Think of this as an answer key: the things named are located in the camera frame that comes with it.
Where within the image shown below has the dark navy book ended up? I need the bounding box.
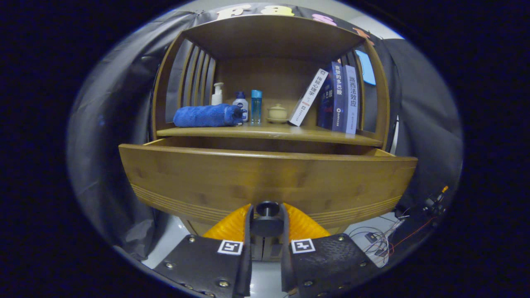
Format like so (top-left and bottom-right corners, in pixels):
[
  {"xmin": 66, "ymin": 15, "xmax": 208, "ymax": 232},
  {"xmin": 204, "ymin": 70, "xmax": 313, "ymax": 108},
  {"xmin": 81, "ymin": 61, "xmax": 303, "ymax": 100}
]
[{"xmin": 317, "ymin": 74, "xmax": 334, "ymax": 130}]

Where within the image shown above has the pale grey-blue book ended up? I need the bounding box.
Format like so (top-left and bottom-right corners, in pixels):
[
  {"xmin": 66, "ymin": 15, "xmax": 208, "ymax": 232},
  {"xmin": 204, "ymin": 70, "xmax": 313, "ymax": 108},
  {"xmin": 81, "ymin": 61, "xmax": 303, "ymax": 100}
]
[{"xmin": 343, "ymin": 65, "xmax": 359, "ymax": 135}]

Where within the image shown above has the wooden drawer with black knob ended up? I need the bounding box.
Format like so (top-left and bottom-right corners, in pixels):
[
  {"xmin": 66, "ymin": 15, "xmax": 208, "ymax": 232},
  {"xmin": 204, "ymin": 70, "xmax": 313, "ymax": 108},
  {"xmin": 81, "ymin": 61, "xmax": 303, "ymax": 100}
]
[{"xmin": 119, "ymin": 137, "xmax": 418, "ymax": 237}]

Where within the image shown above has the wooden cabinet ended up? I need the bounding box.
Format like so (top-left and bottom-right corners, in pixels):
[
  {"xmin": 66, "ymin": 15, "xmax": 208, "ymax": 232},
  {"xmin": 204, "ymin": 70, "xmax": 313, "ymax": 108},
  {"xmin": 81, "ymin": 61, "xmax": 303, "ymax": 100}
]
[{"xmin": 151, "ymin": 14, "xmax": 392, "ymax": 261}]

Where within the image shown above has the white bottle with blue cap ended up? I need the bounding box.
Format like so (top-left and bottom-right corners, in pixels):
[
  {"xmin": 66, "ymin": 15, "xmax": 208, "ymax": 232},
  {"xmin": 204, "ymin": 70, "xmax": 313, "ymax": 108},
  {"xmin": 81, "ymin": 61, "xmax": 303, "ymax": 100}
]
[{"xmin": 232, "ymin": 91, "xmax": 249, "ymax": 123}]

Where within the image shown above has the cream lidded cup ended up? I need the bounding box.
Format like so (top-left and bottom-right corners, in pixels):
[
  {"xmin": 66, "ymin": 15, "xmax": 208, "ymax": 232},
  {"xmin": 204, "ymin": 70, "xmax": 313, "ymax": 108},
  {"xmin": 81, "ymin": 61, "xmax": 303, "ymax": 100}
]
[{"xmin": 266, "ymin": 103, "xmax": 289, "ymax": 124}]

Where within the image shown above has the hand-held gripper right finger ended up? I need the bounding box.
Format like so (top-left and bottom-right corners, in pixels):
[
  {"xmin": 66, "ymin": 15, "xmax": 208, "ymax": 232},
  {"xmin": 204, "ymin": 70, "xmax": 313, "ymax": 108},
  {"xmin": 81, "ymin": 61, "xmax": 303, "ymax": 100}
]
[{"xmin": 281, "ymin": 203, "xmax": 383, "ymax": 298}]

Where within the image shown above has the white book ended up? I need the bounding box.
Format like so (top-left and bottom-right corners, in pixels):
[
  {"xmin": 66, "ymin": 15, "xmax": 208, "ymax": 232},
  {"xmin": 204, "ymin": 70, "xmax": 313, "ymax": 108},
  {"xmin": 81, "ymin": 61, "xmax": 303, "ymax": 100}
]
[{"xmin": 289, "ymin": 68, "xmax": 329, "ymax": 127}]

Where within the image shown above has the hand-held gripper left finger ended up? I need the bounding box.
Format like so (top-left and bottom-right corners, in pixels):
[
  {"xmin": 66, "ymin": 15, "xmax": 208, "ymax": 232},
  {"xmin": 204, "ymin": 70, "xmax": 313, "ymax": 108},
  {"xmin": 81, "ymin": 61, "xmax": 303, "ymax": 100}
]
[{"xmin": 153, "ymin": 203, "xmax": 254, "ymax": 298}]

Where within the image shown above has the wooden countertop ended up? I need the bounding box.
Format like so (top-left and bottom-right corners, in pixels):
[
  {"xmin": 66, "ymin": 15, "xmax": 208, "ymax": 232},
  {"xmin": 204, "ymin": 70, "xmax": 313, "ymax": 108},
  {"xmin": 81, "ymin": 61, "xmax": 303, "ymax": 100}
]
[{"xmin": 157, "ymin": 123, "xmax": 383, "ymax": 147}]

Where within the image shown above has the small black electronic device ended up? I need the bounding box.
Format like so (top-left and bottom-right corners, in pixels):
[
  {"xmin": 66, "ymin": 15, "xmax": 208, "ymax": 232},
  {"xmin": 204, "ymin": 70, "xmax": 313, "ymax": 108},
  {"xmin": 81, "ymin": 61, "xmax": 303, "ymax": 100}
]
[{"xmin": 422, "ymin": 185, "xmax": 450, "ymax": 216}]

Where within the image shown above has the blue folded towel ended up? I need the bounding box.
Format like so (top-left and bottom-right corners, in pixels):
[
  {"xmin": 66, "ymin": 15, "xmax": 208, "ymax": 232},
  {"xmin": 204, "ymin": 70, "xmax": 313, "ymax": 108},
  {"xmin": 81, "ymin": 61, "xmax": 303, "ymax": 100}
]
[{"xmin": 173, "ymin": 103, "xmax": 246, "ymax": 127}]

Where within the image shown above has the clear blue bottle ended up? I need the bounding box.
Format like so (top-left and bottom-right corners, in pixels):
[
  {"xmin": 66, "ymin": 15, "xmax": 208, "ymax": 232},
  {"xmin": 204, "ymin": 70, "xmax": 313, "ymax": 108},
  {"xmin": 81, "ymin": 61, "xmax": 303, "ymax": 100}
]
[{"xmin": 251, "ymin": 90, "xmax": 263, "ymax": 125}]

